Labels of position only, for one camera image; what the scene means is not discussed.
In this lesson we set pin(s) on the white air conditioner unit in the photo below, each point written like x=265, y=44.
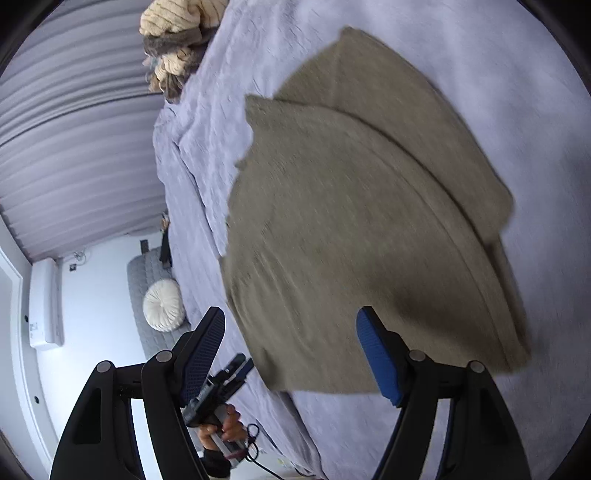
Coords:
x=44, y=304

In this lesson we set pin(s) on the white door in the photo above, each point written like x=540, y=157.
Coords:
x=14, y=346

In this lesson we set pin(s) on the grey quilted couch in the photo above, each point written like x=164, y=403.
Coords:
x=137, y=277

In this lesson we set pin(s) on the round white pleated cushion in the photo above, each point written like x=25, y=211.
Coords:
x=161, y=307

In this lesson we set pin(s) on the grey pleated curtain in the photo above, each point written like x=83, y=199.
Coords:
x=69, y=138

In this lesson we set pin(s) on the person's left hand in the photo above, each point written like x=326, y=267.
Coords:
x=228, y=427

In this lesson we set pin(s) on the lavender plush blanket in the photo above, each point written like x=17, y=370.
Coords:
x=531, y=92

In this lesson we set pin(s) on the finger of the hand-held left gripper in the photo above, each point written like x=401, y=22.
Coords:
x=245, y=370
x=235, y=363

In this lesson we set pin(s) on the beige striped knit garment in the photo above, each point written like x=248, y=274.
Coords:
x=180, y=18
x=173, y=69

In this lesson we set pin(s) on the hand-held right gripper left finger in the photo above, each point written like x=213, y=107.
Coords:
x=203, y=355

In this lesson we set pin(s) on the person's left forearm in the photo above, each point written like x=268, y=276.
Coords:
x=216, y=461

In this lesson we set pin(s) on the grey-brown fuzzy garment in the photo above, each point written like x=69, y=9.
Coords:
x=173, y=42

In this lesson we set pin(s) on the olive brown knit sweater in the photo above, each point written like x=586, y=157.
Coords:
x=332, y=230

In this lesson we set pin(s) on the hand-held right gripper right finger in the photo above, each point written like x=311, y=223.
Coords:
x=376, y=355

